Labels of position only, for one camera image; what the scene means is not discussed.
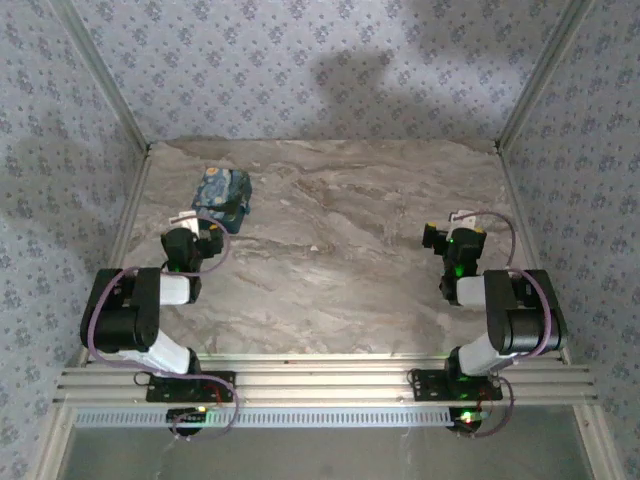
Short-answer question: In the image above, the blue starry print box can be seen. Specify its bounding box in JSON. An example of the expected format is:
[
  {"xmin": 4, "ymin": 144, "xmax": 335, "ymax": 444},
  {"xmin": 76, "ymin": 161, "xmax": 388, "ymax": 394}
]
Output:
[{"xmin": 190, "ymin": 167, "xmax": 252, "ymax": 234}]

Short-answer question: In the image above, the right controller board green light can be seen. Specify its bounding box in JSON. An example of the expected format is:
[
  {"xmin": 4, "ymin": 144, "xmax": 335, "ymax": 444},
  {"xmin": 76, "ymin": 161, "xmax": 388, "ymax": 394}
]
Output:
[{"xmin": 449, "ymin": 407, "xmax": 489, "ymax": 434}]

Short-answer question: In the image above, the controller board green light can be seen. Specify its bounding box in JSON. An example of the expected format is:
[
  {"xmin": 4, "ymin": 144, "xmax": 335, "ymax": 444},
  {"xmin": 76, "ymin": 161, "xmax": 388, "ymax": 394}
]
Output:
[
  {"xmin": 449, "ymin": 407, "xmax": 489, "ymax": 434},
  {"xmin": 167, "ymin": 407, "xmax": 209, "ymax": 424}
]

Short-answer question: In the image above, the left controller board green light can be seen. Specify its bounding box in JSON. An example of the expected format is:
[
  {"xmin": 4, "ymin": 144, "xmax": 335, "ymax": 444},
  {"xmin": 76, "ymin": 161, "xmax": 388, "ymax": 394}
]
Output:
[{"xmin": 167, "ymin": 407, "xmax": 209, "ymax": 424}]

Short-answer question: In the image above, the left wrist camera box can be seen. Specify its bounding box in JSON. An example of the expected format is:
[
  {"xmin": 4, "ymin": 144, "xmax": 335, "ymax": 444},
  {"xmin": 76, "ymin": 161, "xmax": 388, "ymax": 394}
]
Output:
[{"xmin": 168, "ymin": 210, "xmax": 200, "ymax": 235}]

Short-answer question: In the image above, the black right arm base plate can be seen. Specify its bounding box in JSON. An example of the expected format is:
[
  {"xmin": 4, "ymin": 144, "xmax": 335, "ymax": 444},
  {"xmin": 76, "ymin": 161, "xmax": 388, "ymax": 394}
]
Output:
[{"xmin": 409, "ymin": 368, "xmax": 504, "ymax": 402}]

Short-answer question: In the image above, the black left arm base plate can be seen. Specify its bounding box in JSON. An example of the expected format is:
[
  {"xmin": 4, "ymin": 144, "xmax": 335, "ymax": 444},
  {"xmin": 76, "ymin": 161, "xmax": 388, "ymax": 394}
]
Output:
[{"xmin": 146, "ymin": 370, "xmax": 237, "ymax": 404}]

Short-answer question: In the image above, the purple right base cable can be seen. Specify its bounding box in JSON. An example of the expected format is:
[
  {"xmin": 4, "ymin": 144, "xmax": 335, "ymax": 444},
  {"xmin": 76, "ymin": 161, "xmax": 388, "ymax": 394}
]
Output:
[{"xmin": 457, "ymin": 377, "xmax": 516, "ymax": 439}]

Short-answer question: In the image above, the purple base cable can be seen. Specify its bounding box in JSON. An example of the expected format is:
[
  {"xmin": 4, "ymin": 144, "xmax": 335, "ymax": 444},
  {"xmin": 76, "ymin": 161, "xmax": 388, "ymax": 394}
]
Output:
[
  {"xmin": 457, "ymin": 377, "xmax": 516, "ymax": 439},
  {"xmin": 169, "ymin": 382, "xmax": 242, "ymax": 444}
]

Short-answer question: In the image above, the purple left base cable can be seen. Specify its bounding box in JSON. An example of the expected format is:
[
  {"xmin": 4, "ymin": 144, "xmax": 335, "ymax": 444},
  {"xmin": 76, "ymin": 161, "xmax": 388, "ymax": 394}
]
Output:
[{"xmin": 169, "ymin": 382, "xmax": 242, "ymax": 444}]

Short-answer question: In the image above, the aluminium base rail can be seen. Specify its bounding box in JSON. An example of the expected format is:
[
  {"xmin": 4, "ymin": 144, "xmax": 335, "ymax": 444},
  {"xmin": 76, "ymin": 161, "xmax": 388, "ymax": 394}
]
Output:
[{"xmin": 53, "ymin": 353, "xmax": 599, "ymax": 405}]

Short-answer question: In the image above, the aluminium frame post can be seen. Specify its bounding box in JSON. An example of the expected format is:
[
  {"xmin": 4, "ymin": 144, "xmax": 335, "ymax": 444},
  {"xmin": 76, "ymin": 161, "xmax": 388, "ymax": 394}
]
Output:
[
  {"xmin": 494, "ymin": 0, "xmax": 596, "ymax": 154},
  {"xmin": 49, "ymin": 0, "xmax": 154, "ymax": 156}
]

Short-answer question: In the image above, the grey slotted cable duct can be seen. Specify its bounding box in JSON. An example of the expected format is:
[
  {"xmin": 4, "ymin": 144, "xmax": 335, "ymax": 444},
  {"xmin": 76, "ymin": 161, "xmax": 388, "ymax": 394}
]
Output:
[{"xmin": 74, "ymin": 407, "xmax": 454, "ymax": 429}]

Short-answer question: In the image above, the aluminium frame leg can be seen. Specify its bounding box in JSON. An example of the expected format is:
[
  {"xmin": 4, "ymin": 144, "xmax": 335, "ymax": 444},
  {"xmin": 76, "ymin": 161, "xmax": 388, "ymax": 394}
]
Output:
[
  {"xmin": 574, "ymin": 404, "xmax": 626, "ymax": 480},
  {"xmin": 29, "ymin": 404, "xmax": 76, "ymax": 480}
]

